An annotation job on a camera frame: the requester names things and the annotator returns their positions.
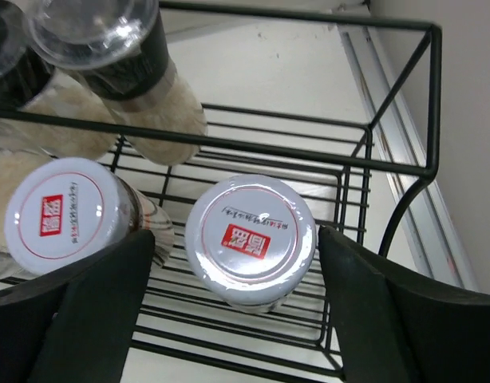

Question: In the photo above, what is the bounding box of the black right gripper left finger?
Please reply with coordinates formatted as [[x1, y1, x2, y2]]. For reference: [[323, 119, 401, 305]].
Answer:
[[0, 230, 154, 382]]

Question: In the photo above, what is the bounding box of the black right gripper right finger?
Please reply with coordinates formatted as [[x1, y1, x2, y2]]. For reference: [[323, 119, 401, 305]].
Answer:
[[318, 227, 490, 382]]

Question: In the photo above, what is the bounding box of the labelled lid brown jar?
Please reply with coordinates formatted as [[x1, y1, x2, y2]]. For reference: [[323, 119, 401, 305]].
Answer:
[[6, 157, 175, 275]]

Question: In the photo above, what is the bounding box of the labelled lid pink jar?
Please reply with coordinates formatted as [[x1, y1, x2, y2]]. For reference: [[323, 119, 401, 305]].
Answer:
[[184, 174, 317, 314]]

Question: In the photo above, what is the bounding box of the clear glass jar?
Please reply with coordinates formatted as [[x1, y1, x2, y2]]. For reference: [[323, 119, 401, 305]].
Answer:
[[0, 121, 51, 279]]

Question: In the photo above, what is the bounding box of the black knob lid grinder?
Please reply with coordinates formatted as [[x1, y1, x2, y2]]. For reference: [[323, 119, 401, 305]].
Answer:
[[0, 1, 117, 160]]

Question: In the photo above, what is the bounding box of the black wire rack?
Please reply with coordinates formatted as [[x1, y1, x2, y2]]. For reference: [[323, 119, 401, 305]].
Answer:
[[0, 0, 444, 383]]

